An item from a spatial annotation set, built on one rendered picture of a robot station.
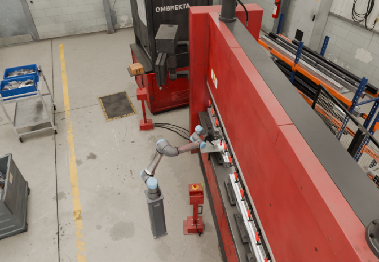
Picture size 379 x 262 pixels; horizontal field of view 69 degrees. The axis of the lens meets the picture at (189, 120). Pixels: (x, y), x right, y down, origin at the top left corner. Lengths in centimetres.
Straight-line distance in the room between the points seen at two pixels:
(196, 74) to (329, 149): 240
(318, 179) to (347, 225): 23
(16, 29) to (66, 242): 683
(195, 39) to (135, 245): 263
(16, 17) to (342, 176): 889
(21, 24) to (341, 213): 901
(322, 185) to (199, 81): 262
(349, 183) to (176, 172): 318
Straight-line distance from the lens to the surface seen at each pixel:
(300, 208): 163
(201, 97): 389
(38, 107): 573
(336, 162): 157
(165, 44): 361
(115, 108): 572
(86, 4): 925
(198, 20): 338
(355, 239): 132
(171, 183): 421
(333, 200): 139
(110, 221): 400
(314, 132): 169
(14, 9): 931
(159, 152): 289
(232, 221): 287
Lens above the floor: 333
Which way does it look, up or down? 39 degrees down
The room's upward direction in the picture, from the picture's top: straight up
